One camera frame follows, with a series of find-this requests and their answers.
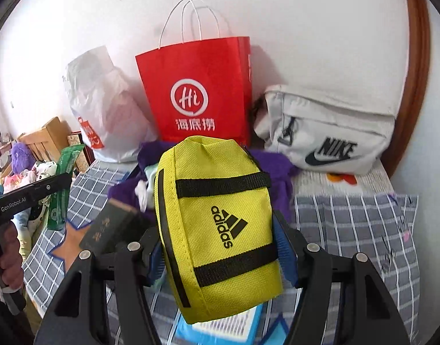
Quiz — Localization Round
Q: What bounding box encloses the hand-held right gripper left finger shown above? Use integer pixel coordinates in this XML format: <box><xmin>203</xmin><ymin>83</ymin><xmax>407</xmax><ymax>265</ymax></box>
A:
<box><xmin>35</xmin><ymin>227</ymin><xmax>167</xmax><ymax>345</ymax></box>

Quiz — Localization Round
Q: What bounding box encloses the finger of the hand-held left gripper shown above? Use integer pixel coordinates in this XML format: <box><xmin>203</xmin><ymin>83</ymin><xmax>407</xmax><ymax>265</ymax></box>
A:
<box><xmin>26</xmin><ymin>174</ymin><xmax>73</xmax><ymax>202</ymax></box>

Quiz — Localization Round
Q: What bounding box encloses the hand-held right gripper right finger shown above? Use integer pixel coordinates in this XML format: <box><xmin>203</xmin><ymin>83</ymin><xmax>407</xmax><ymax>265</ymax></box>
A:
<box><xmin>272</xmin><ymin>210</ymin><xmax>412</xmax><ymax>345</ymax></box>

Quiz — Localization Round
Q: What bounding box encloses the green snack packet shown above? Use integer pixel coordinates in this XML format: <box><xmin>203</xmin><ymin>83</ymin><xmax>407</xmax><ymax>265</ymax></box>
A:
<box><xmin>47</xmin><ymin>144</ymin><xmax>86</xmax><ymax>231</ymax></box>

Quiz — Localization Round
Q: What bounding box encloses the yellow black zip pouch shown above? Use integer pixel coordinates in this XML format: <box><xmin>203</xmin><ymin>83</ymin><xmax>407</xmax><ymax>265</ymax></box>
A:
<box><xmin>154</xmin><ymin>136</ymin><xmax>282</xmax><ymax>326</ymax></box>

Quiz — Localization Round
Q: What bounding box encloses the mint green fabric item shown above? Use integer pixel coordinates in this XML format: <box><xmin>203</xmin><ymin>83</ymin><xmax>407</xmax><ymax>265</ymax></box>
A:
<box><xmin>135</xmin><ymin>165</ymin><xmax>159</xmax><ymax>211</ymax></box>

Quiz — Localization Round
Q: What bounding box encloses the purple cloth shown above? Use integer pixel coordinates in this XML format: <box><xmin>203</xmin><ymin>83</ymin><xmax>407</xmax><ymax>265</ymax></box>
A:
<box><xmin>108</xmin><ymin>140</ymin><xmax>299</xmax><ymax>234</ymax></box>

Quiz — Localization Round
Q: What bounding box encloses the person's left hand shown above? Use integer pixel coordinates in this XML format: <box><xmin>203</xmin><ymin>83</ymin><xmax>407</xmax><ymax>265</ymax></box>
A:
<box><xmin>0</xmin><ymin>222</ymin><xmax>25</xmax><ymax>292</ymax></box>

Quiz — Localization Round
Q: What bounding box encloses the white dark spotted pillow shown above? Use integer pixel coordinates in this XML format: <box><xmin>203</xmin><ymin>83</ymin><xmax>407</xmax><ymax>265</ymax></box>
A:
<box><xmin>28</xmin><ymin>160</ymin><xmax>59</xmax><ymax>231</ymax></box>

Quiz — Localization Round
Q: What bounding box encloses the purple plush toy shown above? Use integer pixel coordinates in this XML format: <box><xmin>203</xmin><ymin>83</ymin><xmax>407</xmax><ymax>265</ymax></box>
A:
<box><xmin>9</xmin><ymin>143</ymin><xmax>32</xmax><ymax>173</ymax></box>

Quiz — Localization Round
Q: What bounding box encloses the brown patterned book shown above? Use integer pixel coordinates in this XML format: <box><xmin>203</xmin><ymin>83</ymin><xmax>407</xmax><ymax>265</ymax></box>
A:
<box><xmin>67</xmin><ymin>132</ymin><xmax>95</xmax><ymax>173</ymax></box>

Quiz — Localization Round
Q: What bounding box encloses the wooden bed headboard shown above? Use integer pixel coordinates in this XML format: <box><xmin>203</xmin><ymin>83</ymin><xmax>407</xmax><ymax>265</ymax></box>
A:
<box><xmin>17</xmin><ymin>117</ymin><xmax>75</xmax><ymax>162</ymax></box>

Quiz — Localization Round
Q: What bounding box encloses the dark green tea tin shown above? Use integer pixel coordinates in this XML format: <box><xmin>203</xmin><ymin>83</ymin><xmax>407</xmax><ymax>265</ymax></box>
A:
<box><xmin>79</xmin><ymin>198</ymin><xmax>150</xmax><ymax>256</ymax></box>

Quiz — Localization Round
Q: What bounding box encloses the grey checked star blanket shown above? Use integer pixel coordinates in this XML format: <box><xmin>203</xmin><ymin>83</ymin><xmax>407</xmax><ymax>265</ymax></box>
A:
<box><xmin>22</xmin><ymin>158</ymin><xmax>420</xmax><ymax>345</ymax></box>

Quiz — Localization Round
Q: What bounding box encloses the blue tissue pack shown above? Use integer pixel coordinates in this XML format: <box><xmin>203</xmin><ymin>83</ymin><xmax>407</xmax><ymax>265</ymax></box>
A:
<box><xmin>175</xmin><ymin>304</ymin><xmax>264</xmax><ymax>345</ymax></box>

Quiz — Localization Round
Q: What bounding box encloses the white plastic shopping bag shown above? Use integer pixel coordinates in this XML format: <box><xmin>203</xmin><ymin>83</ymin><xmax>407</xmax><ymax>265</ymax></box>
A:
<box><xmin>64</xmin><ymin>45</ymin><xmax>159</xmax><ymax>162</ymax></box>

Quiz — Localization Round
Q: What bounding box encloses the grey waist bag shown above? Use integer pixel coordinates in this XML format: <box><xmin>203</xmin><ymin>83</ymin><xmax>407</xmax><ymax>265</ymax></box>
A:
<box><xmin>254</xmin><ymin>84</ymin><xmax>402</xmax><ymax>177</ymax></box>

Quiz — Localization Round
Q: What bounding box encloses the red paper shopping bag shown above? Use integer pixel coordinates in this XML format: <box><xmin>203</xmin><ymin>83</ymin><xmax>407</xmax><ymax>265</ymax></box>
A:
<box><xmin>135</xmin><ymin>0</ymin><xmax>252</xmax><ymax>148</ymax></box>

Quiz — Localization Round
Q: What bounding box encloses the brown wooden door frame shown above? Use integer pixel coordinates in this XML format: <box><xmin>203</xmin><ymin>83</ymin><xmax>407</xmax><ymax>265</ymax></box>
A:
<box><xmin>385</xmin><ymin>0</ymin><xmax>432</xmax><ymax>184</ymax></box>

